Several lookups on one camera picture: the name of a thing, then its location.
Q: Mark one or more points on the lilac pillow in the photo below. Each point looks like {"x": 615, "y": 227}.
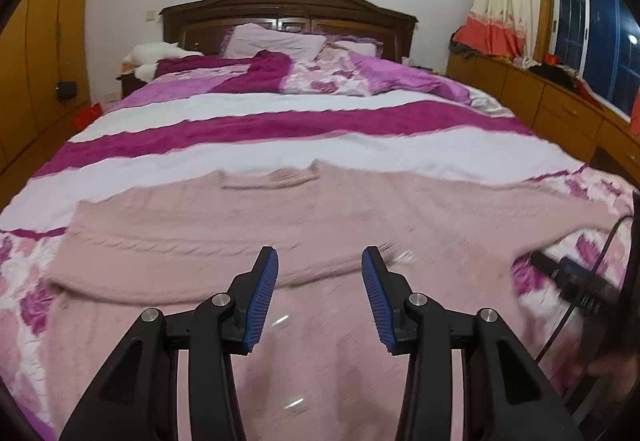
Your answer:
{"x": 272, "y": 41}

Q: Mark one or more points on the floral pink folded quilt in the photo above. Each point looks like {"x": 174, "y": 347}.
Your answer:
{"x": 325, "y": 76}

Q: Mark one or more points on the red bag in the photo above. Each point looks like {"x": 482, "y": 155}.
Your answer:
{"x": 89, "y": 115}

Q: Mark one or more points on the dark wooden headboard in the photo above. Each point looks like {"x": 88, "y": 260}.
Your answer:
{"x": 295, "y": 1}

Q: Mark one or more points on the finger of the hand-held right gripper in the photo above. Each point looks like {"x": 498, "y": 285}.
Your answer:
{"x": 570, "y": 278}

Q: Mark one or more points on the tall wooden wardrobe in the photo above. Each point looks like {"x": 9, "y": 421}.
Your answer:
{"x": 40, "y": 46}

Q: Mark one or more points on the dark clothes pile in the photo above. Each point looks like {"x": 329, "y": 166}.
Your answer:
{"x": 552, "y": 73}

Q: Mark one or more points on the magenta white striped blanket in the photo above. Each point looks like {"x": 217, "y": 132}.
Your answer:
{"x": 300, "y": 121}

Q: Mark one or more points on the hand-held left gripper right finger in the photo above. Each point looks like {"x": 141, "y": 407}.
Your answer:
{"x": 376, "y": 302}

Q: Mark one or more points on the small black bag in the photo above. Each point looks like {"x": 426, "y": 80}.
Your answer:
{"x": 66, "y": 89}

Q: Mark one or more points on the floral pink bed sheet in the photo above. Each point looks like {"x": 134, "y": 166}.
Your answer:
{"x": 30, "y": 281}

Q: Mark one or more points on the white plush toy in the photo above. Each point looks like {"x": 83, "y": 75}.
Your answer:
{"x": 152, "y": 52}

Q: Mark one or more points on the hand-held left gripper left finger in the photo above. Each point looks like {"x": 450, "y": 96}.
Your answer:
{"x": 265, "y": 292}

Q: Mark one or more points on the pink knitted sweater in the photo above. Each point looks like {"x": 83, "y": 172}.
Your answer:
{"x": 320, "y": 221}

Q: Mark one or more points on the low wooden cabinet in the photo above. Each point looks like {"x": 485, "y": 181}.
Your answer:
{"x": 540, "y": 101}

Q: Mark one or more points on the window with blue glass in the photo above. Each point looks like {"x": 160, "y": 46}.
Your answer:
{"x": 595, "y": 21}

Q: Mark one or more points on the dark wooden nightstand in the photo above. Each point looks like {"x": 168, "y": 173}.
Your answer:
{"x": 131, "y": 83}

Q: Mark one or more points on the small pink frilled pillow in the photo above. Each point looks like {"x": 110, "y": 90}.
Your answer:
{"x": 357, "y": 46}

